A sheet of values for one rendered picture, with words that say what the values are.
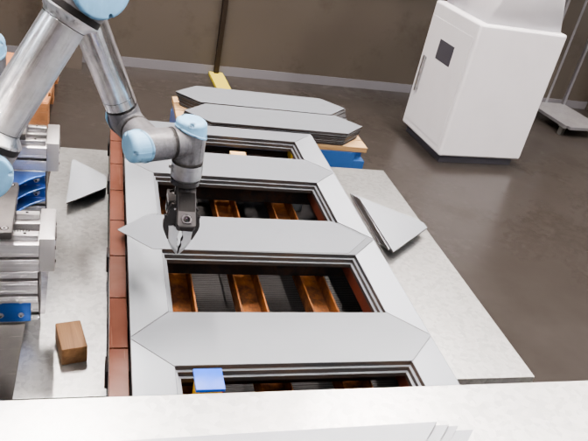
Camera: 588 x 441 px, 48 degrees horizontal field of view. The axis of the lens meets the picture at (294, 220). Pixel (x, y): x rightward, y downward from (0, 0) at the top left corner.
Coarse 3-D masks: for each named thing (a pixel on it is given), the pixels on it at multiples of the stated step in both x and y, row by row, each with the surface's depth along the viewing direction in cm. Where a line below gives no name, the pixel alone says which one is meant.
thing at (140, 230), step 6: (144, 216) 189; (132, 222) 185; (138, 222) 186; (144, 222) 186; (132, 228) 182; (138, 228) 183; (144, 228) 184; (132, 234) 180; (138, 234) 180; (144, 234) 181; (150, 234) 181; (138, 240) 178; (144, 240) 179; (150, 240) 179; (150, 246) 177
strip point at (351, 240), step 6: (336, 228) 204; (342, 228) 205; (342, 234) 202; (348, 234) 202; (354, 234) 203; (360, 234) 204; (342, 240) 199; (348, 240) 200; (354, 240) 200; (360, 240) 201; (348, 246) 197; (354, 246) 197; (348, 252) 194
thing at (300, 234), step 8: (288, 224) 201; (296, 224) 202; (304, 224) 203; (288, 232) 197; (296, 232) 198; (304, 232) 199; (296, 240) 194; (304, 240) 195; (312, 240) 196; (296, 248) 190; (304, 248) 191; (312, 248) 191
